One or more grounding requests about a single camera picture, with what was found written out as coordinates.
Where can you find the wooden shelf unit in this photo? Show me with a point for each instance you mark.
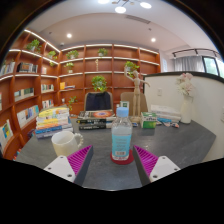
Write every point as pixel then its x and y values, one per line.
pixel 73 80

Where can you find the clear water bottle blue cap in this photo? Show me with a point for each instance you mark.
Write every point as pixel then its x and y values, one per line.
pixel 121 140

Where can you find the wooden artist mannequin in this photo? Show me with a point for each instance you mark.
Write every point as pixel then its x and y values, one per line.
pixel 136 96

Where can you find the ceiling chandelier lights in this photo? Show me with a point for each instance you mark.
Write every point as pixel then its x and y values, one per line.
pixel 120 9

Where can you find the black track light rail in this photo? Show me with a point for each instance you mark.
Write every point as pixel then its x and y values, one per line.
pixel 193 51

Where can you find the chair with dark jacket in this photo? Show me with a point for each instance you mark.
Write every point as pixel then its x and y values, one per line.
pixel 98 101

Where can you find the tall green white carton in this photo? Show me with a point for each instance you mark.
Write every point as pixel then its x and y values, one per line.
pixel 124 104

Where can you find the dark-framed window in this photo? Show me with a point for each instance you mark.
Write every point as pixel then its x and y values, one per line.
pixel 211 66

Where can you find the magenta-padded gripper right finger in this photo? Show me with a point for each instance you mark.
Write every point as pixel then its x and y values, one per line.
pixel 160 168

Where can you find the green and white box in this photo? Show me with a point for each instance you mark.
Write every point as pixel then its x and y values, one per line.
pixel 148 120

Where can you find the recessed ceiling spotlight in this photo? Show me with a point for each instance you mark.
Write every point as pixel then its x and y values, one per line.
pixel 69 35
pixel 153 39

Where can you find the stack of white books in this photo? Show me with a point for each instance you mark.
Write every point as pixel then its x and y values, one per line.
pixel 166 113

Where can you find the white partition with dark top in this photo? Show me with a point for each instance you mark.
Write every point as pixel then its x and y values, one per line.
pixel 166 91

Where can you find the cream ceramic mug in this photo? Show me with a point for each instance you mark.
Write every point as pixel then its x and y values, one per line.
pixel 65 143

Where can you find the tan chair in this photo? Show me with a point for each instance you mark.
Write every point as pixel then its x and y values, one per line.
pixel 128 97

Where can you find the grey curtain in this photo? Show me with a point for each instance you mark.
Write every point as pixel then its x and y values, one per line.
pixel 188 64

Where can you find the stack of dark books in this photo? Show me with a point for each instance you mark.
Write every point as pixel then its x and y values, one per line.
pixel 95 120

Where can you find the flat round red coaster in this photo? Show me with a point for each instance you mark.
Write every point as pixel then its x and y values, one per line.
pixel 116 162

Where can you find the stack of colourful books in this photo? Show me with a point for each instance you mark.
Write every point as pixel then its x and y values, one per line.
pixel 53 121

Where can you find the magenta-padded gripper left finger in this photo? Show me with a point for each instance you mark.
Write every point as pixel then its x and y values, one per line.
pixel 63 168

